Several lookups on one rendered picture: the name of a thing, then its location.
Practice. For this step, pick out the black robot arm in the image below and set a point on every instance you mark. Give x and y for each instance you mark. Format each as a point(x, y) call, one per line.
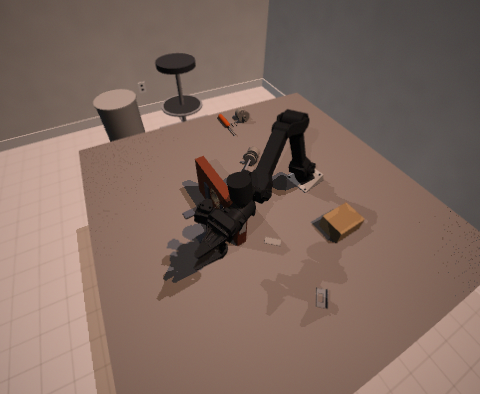
point(242, 193)

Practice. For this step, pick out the orange-handled screwdriver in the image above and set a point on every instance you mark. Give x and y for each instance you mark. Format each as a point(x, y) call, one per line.
point(224, 121)

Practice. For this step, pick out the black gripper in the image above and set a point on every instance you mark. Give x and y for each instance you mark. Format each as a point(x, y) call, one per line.
point(217, 233)

